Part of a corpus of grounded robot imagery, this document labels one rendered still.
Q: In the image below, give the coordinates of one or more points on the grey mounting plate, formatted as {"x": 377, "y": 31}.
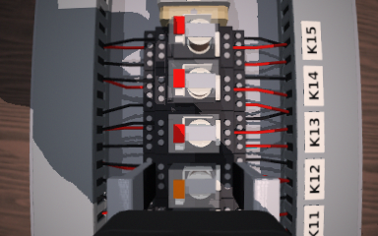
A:
{"x": 258, "y": 18}

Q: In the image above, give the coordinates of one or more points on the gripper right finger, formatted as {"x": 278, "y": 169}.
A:
{"x": 254, "y": 191}

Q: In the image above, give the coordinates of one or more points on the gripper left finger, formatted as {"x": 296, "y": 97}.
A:
{"x": 134, "y": 190}

